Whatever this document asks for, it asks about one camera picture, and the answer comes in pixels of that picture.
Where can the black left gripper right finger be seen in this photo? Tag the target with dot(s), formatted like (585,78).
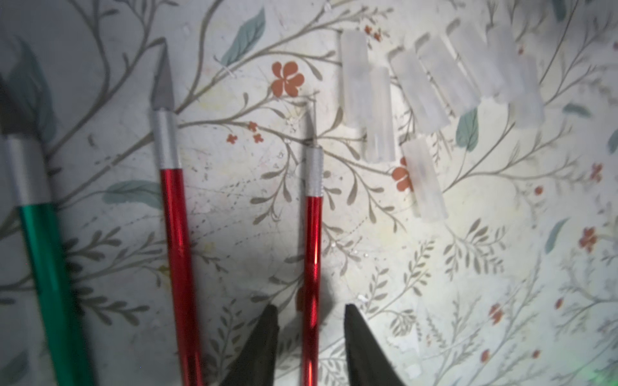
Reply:
(367,363)

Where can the clear plastic knife cap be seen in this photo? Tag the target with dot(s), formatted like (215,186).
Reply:
(357,88)

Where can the dark red carving knife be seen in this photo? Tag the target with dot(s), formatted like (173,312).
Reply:
(312,260)

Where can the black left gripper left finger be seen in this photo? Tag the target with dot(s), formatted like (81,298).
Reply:
(255,365)

